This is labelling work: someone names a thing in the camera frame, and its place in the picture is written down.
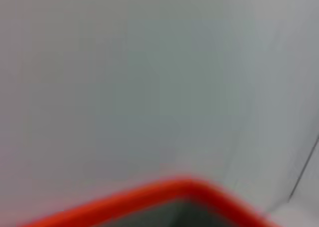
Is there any red plastic bar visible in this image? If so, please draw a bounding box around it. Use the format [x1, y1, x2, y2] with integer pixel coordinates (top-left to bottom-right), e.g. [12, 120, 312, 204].
[16, 174, 284, 227]

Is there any grey-green perforated storage bin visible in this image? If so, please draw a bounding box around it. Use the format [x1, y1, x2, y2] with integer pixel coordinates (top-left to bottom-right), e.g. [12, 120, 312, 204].
[98, 196, 265, 227]

